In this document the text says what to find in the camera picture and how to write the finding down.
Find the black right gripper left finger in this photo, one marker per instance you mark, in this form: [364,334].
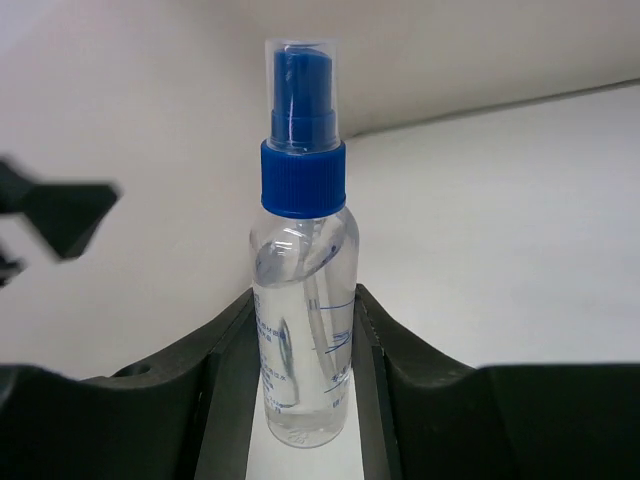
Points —
[185,412]

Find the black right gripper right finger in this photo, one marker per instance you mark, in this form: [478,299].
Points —
[422,414]

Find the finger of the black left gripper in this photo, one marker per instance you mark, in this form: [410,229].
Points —
[63,214]

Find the clear spray bottle blue cap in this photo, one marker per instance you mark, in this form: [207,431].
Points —
[304,249]

